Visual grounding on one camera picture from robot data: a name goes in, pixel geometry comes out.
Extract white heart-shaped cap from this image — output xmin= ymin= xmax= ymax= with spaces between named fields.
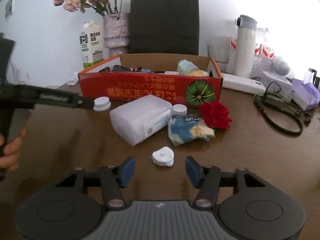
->
xmin=151 ymin=146 xmax=175 ymax=167

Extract person's left hand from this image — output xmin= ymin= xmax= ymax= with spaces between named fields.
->
xmin=0 ymin=127 xmax=27 ymax=171

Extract blue snack packet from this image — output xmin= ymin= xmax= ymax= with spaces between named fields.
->
xmin=168 ymin=114 xmax=215 ymax=146

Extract translucent plastic container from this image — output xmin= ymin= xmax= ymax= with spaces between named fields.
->
xmin=110 ymin=95 xmax=172 ymax=146

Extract crumpled white tissue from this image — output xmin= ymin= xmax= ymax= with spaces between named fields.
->
xmin=66 ymin=72 xmax=79 ymax=86

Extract red artificial rose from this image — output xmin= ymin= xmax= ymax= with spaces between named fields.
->
xmin=199 ymin=101 xmax=232 ymax=129

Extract white round jar lid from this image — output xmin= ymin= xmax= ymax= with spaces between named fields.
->
xmin=172 ymin=104 xmax=188 ymax=116

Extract red cardboard box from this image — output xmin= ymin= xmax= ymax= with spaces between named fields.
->
xmin=78 ymin=53 xmax=223 ymax=108

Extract white green milk carton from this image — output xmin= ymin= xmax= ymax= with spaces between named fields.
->
xmin=79 ymin=20 xmax=104 ymax=69

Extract white power strip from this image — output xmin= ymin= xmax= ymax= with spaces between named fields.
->
xmin=222 ymin=74 xmax=266 ymax=94

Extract pink textured vase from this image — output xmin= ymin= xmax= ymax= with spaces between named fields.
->
xmin=103 ymin=13 xmax=130 ymax=57

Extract white thermos bottle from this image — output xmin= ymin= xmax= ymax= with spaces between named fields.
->
xmin=234 ymin=15 xmax=257 ymax=78

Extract purple tissue pack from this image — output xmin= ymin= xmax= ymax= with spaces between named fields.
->
xmin=291 ymin=79 xmax=320 ymax=111

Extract clear water bottle red label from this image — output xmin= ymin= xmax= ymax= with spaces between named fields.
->
xmin=251 ymin=28 xmax=274 ymax=80

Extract black paper bag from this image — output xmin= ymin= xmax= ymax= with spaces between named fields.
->
xmin=129 ymin=0 xmax=200 ymax=55

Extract black glasses with cord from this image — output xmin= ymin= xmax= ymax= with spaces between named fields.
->
xmin=253 ymin=81 xmax=311 ymax=137

